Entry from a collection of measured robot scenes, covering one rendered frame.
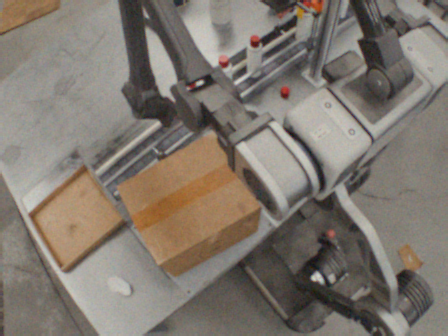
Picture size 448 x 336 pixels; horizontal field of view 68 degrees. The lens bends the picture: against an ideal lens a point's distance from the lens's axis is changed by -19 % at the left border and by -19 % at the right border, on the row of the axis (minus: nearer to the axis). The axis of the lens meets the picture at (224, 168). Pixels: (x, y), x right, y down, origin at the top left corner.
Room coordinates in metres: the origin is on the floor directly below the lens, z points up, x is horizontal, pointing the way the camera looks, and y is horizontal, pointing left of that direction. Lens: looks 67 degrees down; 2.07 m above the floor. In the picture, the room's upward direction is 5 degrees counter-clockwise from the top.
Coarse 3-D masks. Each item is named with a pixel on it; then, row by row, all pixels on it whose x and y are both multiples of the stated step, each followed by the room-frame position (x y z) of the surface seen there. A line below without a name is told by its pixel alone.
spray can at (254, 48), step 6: (252, 36) 0.87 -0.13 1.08; (258, 36) 0.87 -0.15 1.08; (252, 42) 0.85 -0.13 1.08; (258, 42) 0.85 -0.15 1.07; (252, 48) 0.85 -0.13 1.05; (258, 48) 0.85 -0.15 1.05; (252, 54) 0.84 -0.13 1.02; (258, 54) 0.84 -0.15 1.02; (252, 60) 0.84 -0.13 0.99; (258, 60) 0.84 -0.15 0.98; (252, 66) 0.84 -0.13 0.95; (246, 72) 0.87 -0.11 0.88; (258, 72) 0.84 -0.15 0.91
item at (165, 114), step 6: (162, 96) 0.67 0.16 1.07; (156, 102) 0.63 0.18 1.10; (162, 102) 0.64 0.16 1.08; (168, 102) 0.64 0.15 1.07; (162, 108) 0.62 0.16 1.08; (168, 108) 0.63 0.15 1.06; (174, 108) 0.62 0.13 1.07; (156, 114) 0.59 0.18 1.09; (162, 114) 0.60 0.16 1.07; (168, 114) 0.61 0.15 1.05; (174, 114) 0.60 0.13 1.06; (162, 120) 0.60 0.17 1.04; (168, 120) 0.60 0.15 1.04; (168, 126) 0.58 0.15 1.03
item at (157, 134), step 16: (352, 16) 1.18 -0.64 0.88; (304, 48) 0.98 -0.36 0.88; (272, 64) 0.90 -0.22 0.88; (256, 80) 0.83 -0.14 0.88; (160, 128) 0.66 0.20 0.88; (144, 144) 0.61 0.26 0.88; (160, 144) 0.60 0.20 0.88; (128, 160) 0.56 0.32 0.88; (144, 160) 0.55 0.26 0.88; (128, 176) 0.50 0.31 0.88; (112, 192) 0.45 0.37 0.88
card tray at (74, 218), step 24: (72, 192) 0.48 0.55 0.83; (96, 192) 0.47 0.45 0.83; (48, 216) 0.39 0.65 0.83; (72, 216) 0.39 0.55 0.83; (96, 216) 0.38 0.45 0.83; (120, 216) 0.38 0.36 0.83; (48, 240) 0.30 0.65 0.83; (72, 240) 0.30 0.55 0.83; (96, 240) 0.29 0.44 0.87; (72, 264) 0.21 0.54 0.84
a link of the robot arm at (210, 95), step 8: (192, 88) 0.42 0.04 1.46; (200, 88) 0.41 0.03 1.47; (208, 88) 0.41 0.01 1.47; (216, 88) 0.41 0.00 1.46; (200, 96) 0.39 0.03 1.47; (208, 96) 0.39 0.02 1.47; (216, 96) 0.39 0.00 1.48; (224, 96) 0.39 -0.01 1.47; (232, 96) 0.39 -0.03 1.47; (200, 104) 0.38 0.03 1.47; (208, 104) 0.37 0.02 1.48; (216, 104) 0.37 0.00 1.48; (208, 112) 0.36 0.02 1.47; (208, 120) 0.35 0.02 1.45
